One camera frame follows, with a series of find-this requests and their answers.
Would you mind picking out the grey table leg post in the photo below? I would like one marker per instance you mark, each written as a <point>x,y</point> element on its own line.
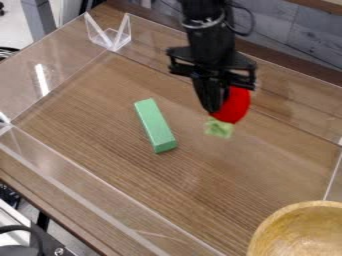
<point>39,16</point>

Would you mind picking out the black metal bracket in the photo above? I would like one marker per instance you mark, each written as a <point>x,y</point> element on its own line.
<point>53,246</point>

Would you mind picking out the red plush strawberry fruit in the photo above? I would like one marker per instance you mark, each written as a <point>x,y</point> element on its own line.
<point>233,111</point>

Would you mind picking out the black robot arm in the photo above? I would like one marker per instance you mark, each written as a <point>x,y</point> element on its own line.
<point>210,60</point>

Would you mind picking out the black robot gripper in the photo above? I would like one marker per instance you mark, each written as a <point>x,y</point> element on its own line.
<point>236,70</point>

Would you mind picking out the wooden bowl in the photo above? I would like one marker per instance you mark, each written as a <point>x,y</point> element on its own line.
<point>304,229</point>

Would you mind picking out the green rectangular block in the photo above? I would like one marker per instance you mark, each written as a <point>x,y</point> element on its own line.
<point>155,125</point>

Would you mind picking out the clear acrylic tray enclosure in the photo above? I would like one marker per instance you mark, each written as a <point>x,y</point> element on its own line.
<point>77,155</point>

